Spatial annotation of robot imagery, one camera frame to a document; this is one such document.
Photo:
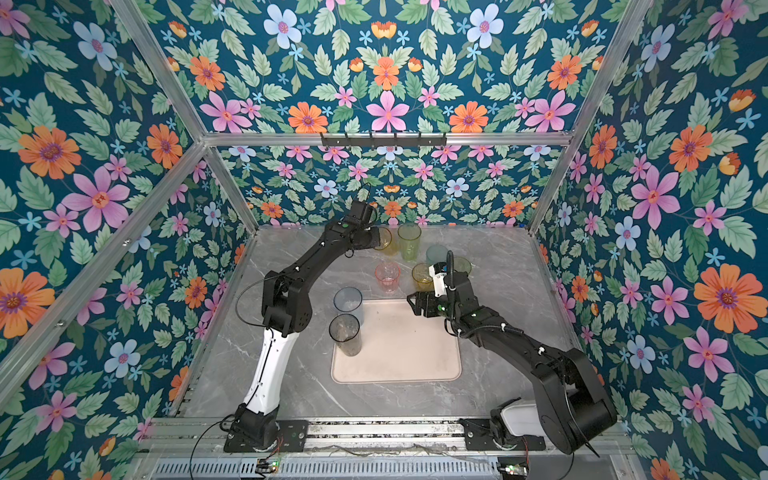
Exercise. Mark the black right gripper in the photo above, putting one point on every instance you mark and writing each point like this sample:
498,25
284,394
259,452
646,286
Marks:
421,298

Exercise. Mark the teal translucent short cup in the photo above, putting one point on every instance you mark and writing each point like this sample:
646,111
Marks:
436,253

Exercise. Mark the black hook rack bar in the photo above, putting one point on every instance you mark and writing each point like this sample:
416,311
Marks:
371,140

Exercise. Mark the aluminium mounting rail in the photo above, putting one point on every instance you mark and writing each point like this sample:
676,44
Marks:
337,434

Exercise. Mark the blue translucent tall cup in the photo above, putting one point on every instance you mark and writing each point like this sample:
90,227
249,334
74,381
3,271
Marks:
349,300

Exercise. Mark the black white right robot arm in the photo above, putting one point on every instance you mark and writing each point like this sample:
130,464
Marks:
570,406

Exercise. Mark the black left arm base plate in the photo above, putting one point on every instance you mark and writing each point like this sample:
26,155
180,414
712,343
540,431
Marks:
288,435

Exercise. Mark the amber translucent tall cup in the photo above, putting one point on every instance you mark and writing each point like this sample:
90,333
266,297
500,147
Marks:
387,244

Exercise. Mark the yellow translucent short cup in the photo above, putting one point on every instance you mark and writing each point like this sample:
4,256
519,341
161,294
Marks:
422,280

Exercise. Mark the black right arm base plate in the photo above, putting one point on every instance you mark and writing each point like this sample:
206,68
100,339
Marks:
484,434

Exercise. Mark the green translucent tall cup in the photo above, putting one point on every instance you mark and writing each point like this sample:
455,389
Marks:
409,236

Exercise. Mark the light green short cup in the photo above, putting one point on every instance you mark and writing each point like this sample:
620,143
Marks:
463,265

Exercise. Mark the beige rectangular tray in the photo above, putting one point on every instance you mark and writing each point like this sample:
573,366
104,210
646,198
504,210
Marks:
398,347

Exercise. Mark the dark grey translucent cup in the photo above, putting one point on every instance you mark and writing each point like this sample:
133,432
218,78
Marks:
344,330

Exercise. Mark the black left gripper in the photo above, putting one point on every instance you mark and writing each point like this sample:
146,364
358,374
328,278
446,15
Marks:
373,237

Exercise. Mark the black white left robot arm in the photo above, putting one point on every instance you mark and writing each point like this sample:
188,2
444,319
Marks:
286,310

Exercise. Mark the pink translucent short cup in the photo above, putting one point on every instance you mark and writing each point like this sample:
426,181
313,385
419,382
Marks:
387,275

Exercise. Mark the white vented cable duct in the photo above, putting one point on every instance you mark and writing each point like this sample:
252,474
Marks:
420,467

